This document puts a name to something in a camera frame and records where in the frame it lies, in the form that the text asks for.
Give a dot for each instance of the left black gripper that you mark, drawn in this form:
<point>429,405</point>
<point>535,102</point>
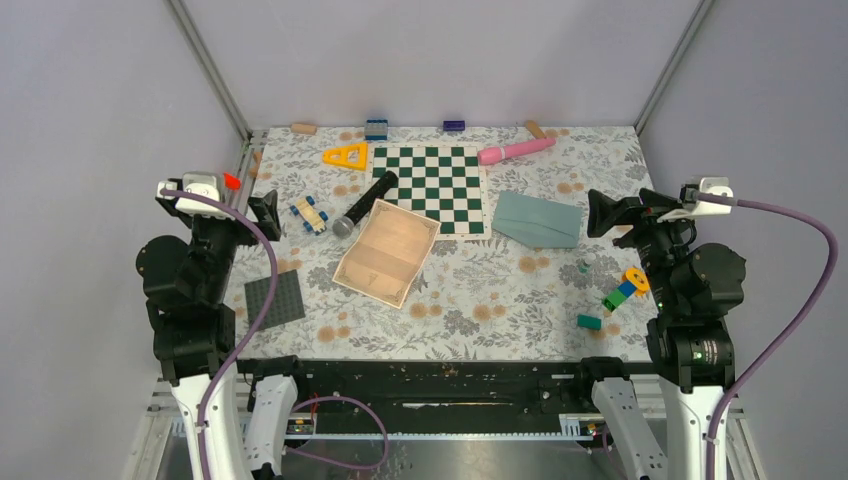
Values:
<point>265,209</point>

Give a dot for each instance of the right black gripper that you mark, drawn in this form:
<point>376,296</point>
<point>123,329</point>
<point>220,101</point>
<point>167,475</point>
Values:
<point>643,211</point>

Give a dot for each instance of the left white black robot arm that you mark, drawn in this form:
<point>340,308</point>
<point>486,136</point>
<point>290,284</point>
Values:
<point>194,336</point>

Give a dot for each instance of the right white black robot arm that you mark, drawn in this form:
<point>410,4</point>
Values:
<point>688,342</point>

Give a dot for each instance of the grey-blue envelope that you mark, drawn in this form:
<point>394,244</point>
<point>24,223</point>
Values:
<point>536,222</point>

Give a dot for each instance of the orange red small cylinder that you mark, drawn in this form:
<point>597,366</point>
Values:
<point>231,182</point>

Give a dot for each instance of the wooden toy car blue wheels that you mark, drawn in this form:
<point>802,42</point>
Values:
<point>314,220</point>

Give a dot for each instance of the small green white peg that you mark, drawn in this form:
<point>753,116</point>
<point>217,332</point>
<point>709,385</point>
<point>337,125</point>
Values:
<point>586,263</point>

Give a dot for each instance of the black silver microphone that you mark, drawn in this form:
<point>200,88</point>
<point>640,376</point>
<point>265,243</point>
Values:
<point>343,226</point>

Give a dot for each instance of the left wooden cylinder peg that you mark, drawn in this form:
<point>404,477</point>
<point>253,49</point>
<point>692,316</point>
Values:
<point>304,129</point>

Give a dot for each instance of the wooden cylinder peg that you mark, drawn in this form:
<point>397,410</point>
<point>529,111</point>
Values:
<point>304,129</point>
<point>534,129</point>

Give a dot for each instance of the grey lego baseplate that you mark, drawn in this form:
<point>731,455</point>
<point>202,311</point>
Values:
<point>287,304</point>

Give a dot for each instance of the yellow triangle toy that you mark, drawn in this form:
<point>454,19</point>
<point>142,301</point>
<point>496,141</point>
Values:
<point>353,156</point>

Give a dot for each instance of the teal small block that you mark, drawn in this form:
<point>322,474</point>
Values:
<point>589,322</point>

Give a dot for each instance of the right wooden cylinder peg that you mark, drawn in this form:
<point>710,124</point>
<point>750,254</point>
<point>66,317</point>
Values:
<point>534,129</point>

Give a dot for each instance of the pink toy microphone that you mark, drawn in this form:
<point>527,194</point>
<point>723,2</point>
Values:
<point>493,155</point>

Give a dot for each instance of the blue grey lego brick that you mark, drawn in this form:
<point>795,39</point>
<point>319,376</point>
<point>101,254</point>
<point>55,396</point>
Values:
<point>376,130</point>

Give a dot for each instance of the floral patterned table mat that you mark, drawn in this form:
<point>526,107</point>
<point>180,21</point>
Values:
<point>493,299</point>

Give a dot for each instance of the green white chessboard mat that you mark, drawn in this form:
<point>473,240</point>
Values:
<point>444,182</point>

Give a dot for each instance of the purple lego brick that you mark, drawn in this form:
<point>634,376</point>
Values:
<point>453,125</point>

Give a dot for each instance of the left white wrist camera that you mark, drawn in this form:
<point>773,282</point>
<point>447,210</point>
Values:
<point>205,184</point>

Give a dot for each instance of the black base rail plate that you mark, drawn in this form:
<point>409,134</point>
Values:
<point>432,397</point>

